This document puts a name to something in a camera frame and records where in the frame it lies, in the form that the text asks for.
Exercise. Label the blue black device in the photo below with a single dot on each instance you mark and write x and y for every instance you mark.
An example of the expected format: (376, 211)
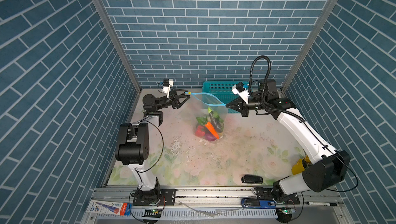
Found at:
(253, 203)

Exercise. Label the purple onion toy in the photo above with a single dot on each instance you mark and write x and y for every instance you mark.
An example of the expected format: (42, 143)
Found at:
(210, 137)

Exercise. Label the orange carrot toy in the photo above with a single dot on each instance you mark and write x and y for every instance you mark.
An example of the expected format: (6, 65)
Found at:
(212, 130)

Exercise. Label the black stapler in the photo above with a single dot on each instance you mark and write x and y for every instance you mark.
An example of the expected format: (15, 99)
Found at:
(252, 179)

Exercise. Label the aluminium rail base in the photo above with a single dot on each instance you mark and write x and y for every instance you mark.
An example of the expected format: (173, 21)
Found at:
(217, 205)

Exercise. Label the red blue printed box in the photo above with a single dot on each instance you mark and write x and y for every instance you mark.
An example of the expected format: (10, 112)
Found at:
(112, 208)

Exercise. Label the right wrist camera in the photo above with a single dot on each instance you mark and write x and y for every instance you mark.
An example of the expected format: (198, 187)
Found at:
(270, 91)

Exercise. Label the black marker pen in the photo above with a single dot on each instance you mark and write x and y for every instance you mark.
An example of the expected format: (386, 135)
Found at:
(315, 203)

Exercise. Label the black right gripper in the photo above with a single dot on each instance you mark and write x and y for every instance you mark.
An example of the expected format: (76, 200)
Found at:
(240, 106)

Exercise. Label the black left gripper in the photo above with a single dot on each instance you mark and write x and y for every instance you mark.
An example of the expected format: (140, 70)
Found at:
(172, 102)

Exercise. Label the green leafy vegetable toy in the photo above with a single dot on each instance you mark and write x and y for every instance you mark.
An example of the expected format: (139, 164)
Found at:
(202, 120)

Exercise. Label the teal plastic basket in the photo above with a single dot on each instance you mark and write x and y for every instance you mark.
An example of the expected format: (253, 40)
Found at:
(221, 89)

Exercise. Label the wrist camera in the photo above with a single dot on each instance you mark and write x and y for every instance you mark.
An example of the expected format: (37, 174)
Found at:
(166, 86)
(270, 91)

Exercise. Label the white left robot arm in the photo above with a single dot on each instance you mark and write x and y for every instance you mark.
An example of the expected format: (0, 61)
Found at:
(133, 142)

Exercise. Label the yellow pencil cup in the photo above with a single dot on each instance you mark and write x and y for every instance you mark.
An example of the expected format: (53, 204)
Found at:
(301, 165)

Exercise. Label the clear zip top bag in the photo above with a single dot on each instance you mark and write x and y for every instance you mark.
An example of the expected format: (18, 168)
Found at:
(208, 115)

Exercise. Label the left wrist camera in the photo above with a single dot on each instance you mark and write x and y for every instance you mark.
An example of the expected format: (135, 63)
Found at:
(166, 86)

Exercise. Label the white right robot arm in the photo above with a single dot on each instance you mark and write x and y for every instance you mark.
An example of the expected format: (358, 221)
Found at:
(329, 166)

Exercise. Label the dark eggplant toy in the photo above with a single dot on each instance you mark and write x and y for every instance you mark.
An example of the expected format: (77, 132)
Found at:
(216, 120)

